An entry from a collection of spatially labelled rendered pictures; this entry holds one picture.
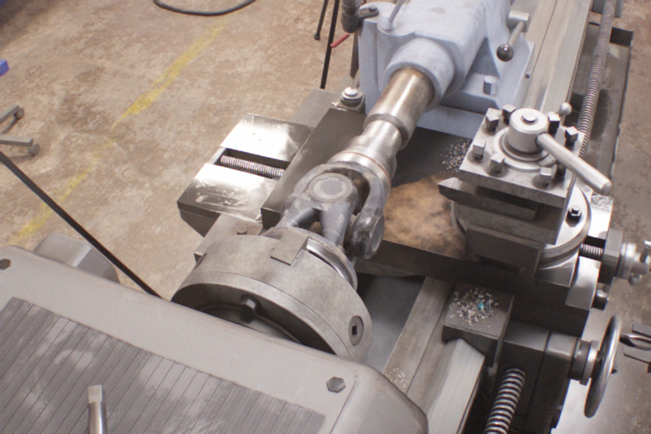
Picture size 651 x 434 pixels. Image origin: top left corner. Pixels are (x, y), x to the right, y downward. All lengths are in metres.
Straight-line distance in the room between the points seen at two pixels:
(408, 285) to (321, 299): 0.65
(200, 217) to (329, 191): 0.50
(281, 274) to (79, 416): 0.34
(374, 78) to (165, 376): 0.97
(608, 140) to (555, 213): 1.30
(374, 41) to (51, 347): 0.95
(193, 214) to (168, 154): 1.57
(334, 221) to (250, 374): 0.42
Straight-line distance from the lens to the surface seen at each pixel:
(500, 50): 1.53
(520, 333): 1.40
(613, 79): 2.82
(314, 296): 0.92
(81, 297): 0.78
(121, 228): 2.84
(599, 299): 1.64
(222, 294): 0.93
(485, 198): 1.20
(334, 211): 1.07
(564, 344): 1.40
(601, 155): 2.44
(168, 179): 2.99
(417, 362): 1.30
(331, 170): 1.17
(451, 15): 1.49
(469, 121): 1.64
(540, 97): 1.86
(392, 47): 1.44
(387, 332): 1.48
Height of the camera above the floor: 1.89
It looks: 43 degrees down
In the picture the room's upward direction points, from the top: 4 degrees counter-clockwise
